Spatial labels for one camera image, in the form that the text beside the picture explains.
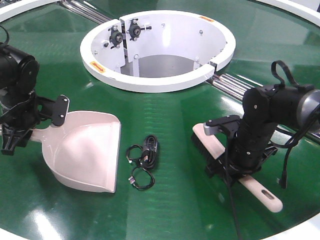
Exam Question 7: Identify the steel rollers top left gap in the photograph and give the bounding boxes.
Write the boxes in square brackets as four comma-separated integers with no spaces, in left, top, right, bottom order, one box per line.
[60,0,112,24]

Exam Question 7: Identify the orange warning sticker front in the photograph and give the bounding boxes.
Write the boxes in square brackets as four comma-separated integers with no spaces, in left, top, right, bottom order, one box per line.
[90,61,106,73]

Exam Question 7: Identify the left black bearing block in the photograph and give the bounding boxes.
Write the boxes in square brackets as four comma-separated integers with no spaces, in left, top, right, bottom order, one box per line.
[108,25,123,49]

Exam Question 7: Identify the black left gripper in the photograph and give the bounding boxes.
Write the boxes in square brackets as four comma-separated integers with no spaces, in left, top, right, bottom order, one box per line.
[0,91,70,156]

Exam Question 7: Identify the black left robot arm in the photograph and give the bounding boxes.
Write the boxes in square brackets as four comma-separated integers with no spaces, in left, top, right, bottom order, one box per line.
[0,43,70,156]

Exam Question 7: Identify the black bearing block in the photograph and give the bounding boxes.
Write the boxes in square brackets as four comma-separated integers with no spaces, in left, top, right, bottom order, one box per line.
[126,18,152,41]
[108,25,123,49]

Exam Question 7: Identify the right black bearing block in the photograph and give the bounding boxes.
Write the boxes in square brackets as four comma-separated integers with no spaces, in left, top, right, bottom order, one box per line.
[126,18,152,41]

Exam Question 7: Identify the white outer rim top right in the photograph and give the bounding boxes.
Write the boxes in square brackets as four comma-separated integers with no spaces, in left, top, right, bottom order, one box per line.
[259,0,320,22]

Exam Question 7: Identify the white central conveyor hub ring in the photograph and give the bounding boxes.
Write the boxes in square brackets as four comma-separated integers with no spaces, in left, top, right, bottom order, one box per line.
[79,10,236,94]

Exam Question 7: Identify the white outer rim top left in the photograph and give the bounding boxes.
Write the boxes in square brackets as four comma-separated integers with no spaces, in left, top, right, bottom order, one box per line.
[0,0,58,23]

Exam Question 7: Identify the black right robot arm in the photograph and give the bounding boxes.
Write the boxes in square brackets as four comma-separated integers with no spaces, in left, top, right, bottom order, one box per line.
[204,84,320,185]

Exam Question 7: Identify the orange warning sticker back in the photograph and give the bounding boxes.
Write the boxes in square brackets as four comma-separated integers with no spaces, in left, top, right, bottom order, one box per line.
[199,15,215,23]

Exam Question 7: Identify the white rim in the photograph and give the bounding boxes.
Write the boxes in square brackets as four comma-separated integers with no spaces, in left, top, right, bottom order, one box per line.
[0,0,58,23]
[259,0,320,22]

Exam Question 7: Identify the small black wire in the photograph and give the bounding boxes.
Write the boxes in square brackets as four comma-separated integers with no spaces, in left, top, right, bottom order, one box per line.
[125,144,143,166]
[128,166,155,191]

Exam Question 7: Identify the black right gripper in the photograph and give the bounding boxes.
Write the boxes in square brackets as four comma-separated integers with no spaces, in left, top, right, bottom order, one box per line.
[204,139,278,187]

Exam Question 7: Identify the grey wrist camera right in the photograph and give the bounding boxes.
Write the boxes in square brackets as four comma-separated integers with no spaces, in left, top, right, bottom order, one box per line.
[203,115,241,138]

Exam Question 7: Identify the beige hand brush black bristles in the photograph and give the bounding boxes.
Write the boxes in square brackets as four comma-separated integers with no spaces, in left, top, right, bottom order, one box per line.
[192,123,283,213]

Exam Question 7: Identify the black USB cable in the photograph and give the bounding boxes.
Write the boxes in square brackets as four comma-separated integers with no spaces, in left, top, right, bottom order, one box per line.
[140,134,160,172]

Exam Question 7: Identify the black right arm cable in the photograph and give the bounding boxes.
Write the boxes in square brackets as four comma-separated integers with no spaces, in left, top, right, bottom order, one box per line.
[223,60,320,240]

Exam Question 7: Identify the orange warning sticker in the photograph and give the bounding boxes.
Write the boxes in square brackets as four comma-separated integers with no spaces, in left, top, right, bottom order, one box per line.
[90,61,106,73]
[199,15,215,23]

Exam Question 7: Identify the beige plastic dustpan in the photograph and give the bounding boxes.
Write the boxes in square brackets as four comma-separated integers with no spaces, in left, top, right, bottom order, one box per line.
[30,110,121,193]

